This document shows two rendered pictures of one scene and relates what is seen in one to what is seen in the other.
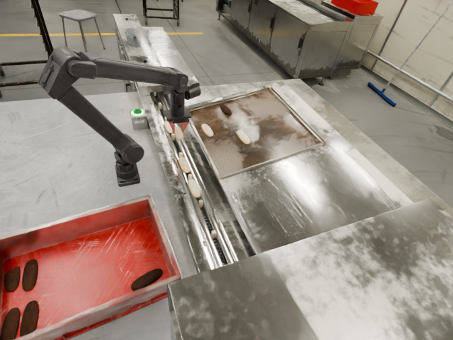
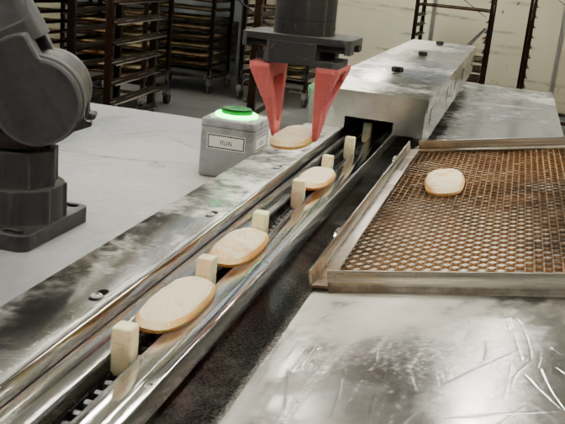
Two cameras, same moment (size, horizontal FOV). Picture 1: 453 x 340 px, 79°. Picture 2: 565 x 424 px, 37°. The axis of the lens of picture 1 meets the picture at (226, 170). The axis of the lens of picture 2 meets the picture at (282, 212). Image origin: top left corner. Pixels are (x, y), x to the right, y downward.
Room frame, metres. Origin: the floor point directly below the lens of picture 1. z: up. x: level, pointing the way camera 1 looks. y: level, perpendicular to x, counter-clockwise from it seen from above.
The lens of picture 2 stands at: (0.36, -0.31, 1.08)
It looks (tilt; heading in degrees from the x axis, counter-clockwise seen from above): 16 degrees down; 43
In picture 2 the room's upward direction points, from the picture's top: 6 degrees clockwise
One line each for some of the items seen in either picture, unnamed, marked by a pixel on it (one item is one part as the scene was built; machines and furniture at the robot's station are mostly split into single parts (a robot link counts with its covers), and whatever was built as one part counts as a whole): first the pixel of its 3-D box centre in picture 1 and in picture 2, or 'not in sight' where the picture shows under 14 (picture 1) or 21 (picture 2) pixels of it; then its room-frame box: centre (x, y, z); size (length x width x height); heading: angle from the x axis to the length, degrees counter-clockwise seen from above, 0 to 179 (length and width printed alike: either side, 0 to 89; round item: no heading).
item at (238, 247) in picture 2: (184, 164); (240, 243); (0.85, 0.18, 0.86); 0.10 x 0.04 x 0.01; 29
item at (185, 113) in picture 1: (177, 109); (305, 13); (0.96, 0.24, 1.04); 0.10 x 0.07 x 0.07; 119
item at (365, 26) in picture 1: (339, 40); not in sight; (4.44, -1.34, 0.44); 0.70 x 0.55 x 0.87; 29
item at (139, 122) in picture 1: (139, 121); (234, 157); (1.11, 0.47, 0.84); 0.08 x 0.08 x 0.11; 29
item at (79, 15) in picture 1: (82, 32); not in sight; (3.69, 2.20, 0.23); 0.36 x 0.36 x 0.46; 75
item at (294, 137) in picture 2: (177, 131); (295, 135); (0.96, 0.24, 0.93); 0.10 x 0.04 x 0.01; 29
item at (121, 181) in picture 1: (126, 167); (19, 188); (0.77, 0.40, 0.86); 0.12 x 0.09 x 0.08; 29
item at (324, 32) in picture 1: (283, 13); not in sight; (5.12, -0.50, 0.51); 3.00 x 1.26 x 1.03; 29
